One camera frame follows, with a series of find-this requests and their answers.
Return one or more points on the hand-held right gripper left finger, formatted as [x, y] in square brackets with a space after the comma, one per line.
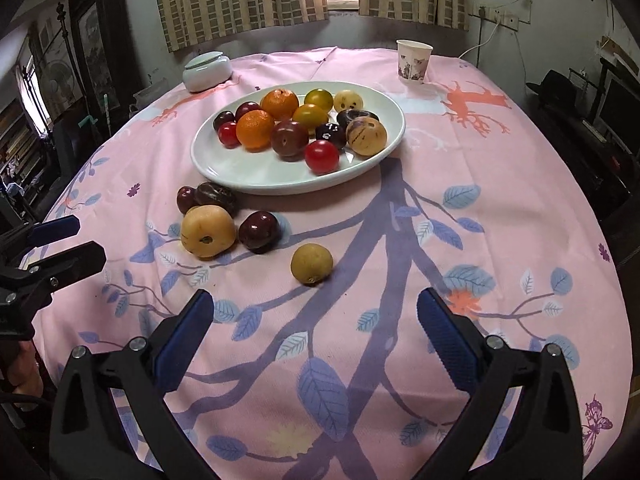
[182, 340]

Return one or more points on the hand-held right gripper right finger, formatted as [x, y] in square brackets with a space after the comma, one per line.
[450, 345]

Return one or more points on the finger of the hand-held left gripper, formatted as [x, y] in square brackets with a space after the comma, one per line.
[80, 260]
[57, 227]

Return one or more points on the white oval plate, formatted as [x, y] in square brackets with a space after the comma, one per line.
[250, 172]

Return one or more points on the small red tomato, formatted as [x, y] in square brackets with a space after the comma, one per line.
[228, 135]

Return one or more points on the small dark purple plum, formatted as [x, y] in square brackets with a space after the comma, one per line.
[223, 120]

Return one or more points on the orange mandarin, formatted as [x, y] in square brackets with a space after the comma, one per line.
[255, 129]
[280, 101]

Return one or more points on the speckled tan round fruit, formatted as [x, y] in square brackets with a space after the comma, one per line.
[366, 136]

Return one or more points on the large red-purple plum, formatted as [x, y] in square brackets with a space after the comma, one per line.
[289, 139]

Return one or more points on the red cherry tomato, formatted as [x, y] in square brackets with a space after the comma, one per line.
[322, 156]

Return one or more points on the large dark purple plum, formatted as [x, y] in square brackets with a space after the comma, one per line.
[331, 135]

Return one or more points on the dark brown wrinkled fruit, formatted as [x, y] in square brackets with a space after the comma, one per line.
[217, 197]
[357, 114]

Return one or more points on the large yellow tomato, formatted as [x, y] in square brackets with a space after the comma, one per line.
[310, 116]

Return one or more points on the person's left hand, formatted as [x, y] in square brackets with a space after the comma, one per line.
[27, 367]

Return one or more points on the yellow peach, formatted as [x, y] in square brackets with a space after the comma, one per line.
[207, 232]

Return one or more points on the small dark red plum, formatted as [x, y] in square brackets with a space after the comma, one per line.
[185, 199]

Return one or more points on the pink floral tablecloth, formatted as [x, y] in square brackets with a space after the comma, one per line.
[500, 210]

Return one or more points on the yellow-green round fruit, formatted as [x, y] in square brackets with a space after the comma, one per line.
[311, 264]

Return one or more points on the standing fan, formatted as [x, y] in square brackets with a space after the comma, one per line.
[61, 77]

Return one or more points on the dark wooden cabinet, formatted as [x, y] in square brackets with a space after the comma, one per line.
[105, 45]

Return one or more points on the white ceramic lidded jar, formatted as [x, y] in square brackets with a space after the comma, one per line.
[206, 72]

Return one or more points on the pale yellow spotted fruit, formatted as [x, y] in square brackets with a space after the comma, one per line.
[348, 100]

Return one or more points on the yellow-green tomato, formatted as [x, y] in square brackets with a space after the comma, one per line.
[318, 98]

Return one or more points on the black hat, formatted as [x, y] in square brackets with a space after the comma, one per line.
[555, 87]

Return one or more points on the printed paper cup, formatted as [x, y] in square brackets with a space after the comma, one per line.
[414, 62]

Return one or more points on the wide checked curtain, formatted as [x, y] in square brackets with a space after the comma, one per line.
[235, 0]

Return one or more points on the dark monitor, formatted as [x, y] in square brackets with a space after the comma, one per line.
[620, 110]

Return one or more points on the wall socket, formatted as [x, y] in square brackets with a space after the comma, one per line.
[500, 16]

